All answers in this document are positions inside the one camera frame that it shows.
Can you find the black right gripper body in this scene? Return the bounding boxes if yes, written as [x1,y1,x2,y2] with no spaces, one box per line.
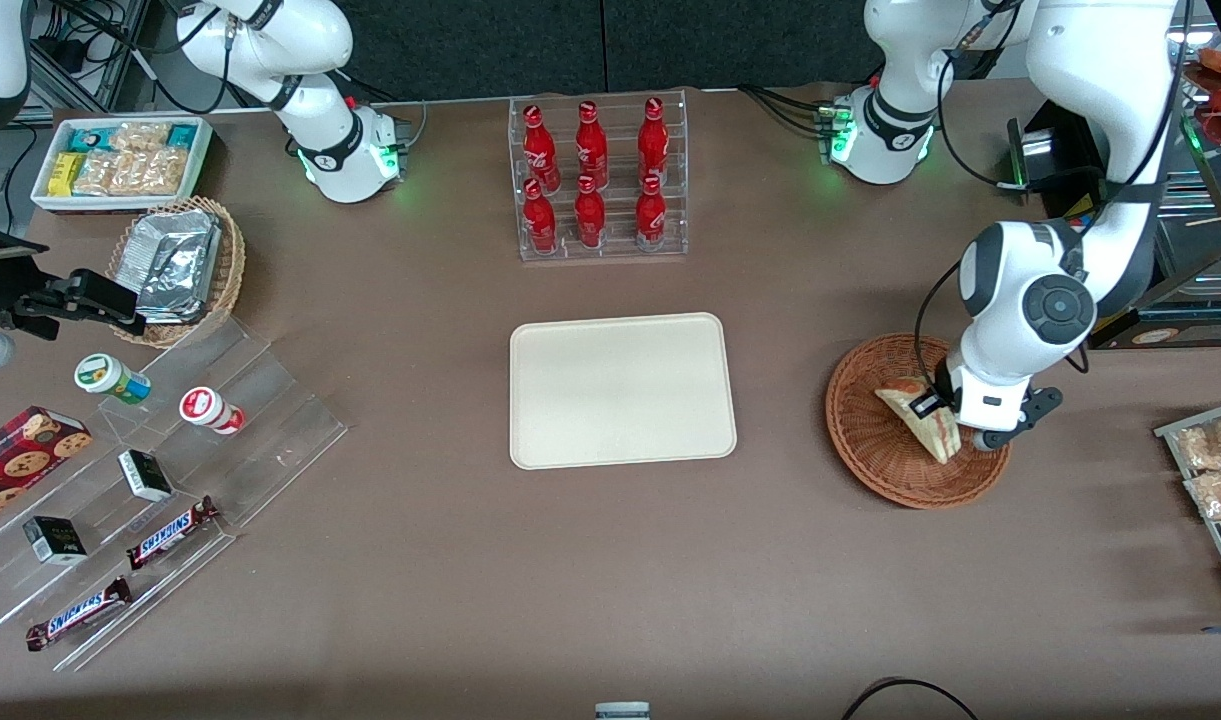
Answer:
[0,218,71,327]

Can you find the triangle sandwich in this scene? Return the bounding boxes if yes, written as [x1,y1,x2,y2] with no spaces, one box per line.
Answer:
[875,377,961,465]

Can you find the brown wicker basket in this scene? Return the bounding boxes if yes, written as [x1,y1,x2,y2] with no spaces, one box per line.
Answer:
[825,333,1013,510]

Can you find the light wicker basket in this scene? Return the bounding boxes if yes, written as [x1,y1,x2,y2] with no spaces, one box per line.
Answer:
[105,196,247,349]

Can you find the tray of packaged crackers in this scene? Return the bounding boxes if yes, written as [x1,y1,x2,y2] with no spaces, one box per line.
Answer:
[1154,398,1221,611]

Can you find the cream plastic tray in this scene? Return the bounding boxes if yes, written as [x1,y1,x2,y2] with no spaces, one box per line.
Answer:
[509,312,738,471]

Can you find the green lidded white cup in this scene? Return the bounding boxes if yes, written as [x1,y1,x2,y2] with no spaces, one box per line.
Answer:
[74,353,153,406]

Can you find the silver foil package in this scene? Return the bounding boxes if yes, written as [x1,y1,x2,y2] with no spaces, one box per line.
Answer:
[133,245,218,324]
[120,210,223,263]

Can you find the red lidded white cup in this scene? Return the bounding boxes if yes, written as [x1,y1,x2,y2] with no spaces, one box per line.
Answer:
[178,386,246,436]

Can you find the clear bag of beige snacks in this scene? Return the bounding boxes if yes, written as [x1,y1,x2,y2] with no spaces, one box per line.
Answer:
[120,148,190,197]
[75,150,131,197]
[110,122,171,154]

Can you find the small black box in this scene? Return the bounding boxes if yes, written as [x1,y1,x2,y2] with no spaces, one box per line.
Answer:
[22,515,89,566]
[118,449,174,503]

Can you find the clear acrylic step display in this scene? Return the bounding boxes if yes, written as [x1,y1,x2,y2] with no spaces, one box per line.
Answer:
[0,315,349,673]

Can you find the white rectangular snack bin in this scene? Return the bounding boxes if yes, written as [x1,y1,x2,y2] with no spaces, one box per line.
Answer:
[30,117,214,215]

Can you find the red tartan cookie box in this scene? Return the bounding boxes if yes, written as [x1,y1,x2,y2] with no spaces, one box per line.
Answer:
[0,405,93,531]

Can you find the Snickers chocolate bar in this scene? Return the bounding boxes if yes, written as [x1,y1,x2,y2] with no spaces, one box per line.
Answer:
[25,576,133,652]
[126,495,221,571]

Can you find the black hot food warmer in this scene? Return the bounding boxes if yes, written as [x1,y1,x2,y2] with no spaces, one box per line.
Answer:
[1007,20,1221,351]

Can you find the clear bag of fried snacks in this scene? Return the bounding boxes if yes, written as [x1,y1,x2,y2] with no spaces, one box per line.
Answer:
[1183,468,1221,521]
[1173,415,1221,471]

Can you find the red cola bottle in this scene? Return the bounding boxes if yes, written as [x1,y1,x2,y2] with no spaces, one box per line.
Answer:
[635,174,667,251]
[638,97,670,187]
[574,175,607,249]
[523,179,558,255]
[575,101,609,191]
[523,104,561,193]

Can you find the clear acrylic bottle rack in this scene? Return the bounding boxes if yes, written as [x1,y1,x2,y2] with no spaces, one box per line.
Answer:
[508,89,689,262]

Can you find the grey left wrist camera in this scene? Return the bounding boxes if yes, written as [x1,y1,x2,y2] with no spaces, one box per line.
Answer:
[973,388,1064,453]

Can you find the metal frame shelf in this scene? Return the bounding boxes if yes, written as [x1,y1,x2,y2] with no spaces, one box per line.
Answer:
[25,0,156,119]

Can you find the black looped cable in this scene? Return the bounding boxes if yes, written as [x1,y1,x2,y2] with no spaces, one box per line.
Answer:
[840,677,981,720]

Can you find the right arm base cable bundle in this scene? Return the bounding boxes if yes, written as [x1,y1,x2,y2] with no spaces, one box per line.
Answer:
[335,70,429,151]

